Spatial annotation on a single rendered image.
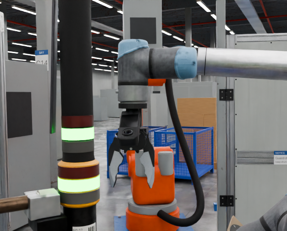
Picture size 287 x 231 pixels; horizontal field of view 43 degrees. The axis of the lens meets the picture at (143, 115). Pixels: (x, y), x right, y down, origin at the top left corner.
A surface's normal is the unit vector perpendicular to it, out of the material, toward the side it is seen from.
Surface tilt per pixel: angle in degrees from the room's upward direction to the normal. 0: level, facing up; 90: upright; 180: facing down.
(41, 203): 90
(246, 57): 74
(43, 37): 90
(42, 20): 90
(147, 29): 90
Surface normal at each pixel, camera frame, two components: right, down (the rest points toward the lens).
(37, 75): 0.92, 0.00
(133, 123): -0.08, -0.83
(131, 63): -0.19, 0.05
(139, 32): 0.09, 0.05
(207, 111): -0.41, 0.05
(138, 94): 0.35, 0.04
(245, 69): -0.19, 0.54
